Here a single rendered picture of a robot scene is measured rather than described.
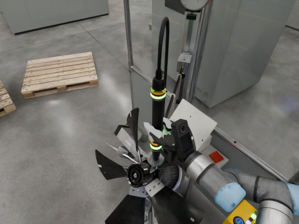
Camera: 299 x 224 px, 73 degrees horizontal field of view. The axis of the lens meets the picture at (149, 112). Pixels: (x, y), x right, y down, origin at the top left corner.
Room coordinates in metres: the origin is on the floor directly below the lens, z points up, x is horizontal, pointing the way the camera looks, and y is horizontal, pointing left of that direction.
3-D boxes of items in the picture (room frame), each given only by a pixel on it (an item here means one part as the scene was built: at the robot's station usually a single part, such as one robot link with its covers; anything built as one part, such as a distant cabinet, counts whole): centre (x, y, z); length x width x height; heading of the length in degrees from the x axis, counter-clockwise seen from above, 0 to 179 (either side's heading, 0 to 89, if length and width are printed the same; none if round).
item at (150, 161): (0.47, -0.03, 1.49); 0.09 x 0.07 x 0.10; 163
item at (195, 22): (1.15, -0.23, 0.90); 0.08 x 0.06 x 1.80; 73
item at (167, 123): (0.48, -0.06, 1.63); 0.09 x 0.03 x 0.06; 26
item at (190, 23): (1.11, -0.22, 1.48); 0.05 x 0.03 x 0.62; 73
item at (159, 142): (0.40, -0.04, 1.65); 0.09 x 0.05 x 0.02; 50
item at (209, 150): (0.89, -0.39, 0.85); 0.36 x 0.24 x 0.03; 38
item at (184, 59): (1.06, -0.21, 1.54); 0.10 x 0.07 x 0.09; 163
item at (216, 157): (0.84, -0.50, 0.87); 0.08 x 0.08 x 0.02; 27
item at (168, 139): (0.37, -0.10, 1.63); 0.12 x 0.08 x 0.09; 38
